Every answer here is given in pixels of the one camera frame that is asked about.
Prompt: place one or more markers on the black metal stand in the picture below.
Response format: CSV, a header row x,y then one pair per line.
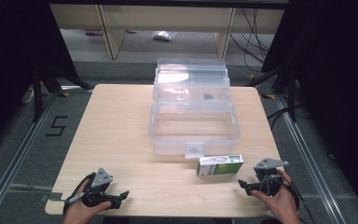
x,y
43,90
287,90

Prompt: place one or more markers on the metal floor rail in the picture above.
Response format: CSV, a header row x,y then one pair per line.
x,y
15,155
307,161

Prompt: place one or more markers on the green and white carton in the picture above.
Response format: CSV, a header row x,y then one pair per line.
x,y
220,166

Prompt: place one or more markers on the crumpled clear plastic bag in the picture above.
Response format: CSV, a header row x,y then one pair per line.
x,y
164,35

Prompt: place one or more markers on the person's right hand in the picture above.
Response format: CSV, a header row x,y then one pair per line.
x,y
281,207

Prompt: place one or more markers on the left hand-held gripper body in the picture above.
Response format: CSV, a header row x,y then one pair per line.
x,y
101,180

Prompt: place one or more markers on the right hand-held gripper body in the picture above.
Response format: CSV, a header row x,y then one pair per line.
x,y
268,174

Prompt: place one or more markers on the person's left hand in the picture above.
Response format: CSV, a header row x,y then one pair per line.
x,y
82,213

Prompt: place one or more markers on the pink flat object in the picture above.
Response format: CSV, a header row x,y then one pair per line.
x,y
93,32

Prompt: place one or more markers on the black curtain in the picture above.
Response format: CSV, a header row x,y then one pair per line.
x,y
335,93
9,62

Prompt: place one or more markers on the clear plastic storage box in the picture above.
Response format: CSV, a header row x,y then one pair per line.
x,y
194,118

